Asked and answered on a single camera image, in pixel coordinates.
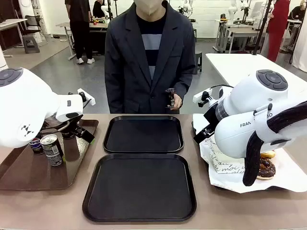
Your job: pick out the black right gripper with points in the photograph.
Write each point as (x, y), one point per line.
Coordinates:
(210, 117)

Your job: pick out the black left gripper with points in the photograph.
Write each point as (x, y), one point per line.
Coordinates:
(69, 129)

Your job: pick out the black Pepsi soda can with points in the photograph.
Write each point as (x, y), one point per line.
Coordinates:
(53, 151)
(36, 146)

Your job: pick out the black handheld device with coil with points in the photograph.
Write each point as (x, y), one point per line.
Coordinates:
(170, 98)

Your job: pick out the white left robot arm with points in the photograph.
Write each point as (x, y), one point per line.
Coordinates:
(24, 100)

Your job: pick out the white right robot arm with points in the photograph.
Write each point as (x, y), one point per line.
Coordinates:
(251, 95)

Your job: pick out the person's right forearm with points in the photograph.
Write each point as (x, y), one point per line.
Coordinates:
(112, 95)

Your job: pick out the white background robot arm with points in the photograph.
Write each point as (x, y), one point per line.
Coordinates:
(188, 7)
(232, 12)

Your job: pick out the person's left forearm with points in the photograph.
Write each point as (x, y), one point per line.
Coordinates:
(185, 83)

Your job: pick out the person's left hand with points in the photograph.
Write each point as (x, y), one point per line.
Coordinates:
(178, 100)

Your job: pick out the white printed paper box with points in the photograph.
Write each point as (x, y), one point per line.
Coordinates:
(227, 165)

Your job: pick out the small black serving tray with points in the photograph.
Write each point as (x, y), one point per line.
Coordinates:
(144, 134)

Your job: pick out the brown serving tray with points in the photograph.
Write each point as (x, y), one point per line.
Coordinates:
(36, 172)

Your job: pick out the chocolate frosted donut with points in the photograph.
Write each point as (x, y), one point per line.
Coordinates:
(266, 169)

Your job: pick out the large black serving tray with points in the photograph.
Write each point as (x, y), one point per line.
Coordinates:
(139, 187)

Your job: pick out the black stool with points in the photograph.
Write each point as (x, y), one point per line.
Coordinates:
(199, 60)

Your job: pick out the person in dark blazer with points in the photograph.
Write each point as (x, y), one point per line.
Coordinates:
(134, 72)

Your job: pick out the white table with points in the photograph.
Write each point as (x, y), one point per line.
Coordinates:
(239, 64)

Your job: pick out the white paper sheet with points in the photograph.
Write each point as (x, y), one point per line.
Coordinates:
(287, 172)

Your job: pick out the grey step stool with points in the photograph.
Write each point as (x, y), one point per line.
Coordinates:
(31, 44)

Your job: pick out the standing person in black clothes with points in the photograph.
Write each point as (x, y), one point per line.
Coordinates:
(79, 24)

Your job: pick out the cluttered background workbench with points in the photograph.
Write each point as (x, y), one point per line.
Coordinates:
(64, 24)

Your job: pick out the black office chair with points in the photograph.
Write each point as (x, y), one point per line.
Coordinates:
(32, 22)

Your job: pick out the black tripod pole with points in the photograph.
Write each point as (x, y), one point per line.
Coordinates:
(264, 26)

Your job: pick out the light grey desk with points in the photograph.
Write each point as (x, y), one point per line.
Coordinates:
(14, 22)

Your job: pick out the person in red apron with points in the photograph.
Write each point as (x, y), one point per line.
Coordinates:
(278, 24)

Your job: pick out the seated person in black shirt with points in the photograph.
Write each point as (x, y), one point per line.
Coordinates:
(297, 13)

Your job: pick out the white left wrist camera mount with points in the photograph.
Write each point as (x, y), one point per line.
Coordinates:
(90, 99)

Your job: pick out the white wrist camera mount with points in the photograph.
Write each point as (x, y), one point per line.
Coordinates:
(200, 95)
(90, 99)

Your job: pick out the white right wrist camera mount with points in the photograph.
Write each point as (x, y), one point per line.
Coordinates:
(200, 95)

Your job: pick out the white frame background desk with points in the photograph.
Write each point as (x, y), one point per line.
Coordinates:
(239, 32)

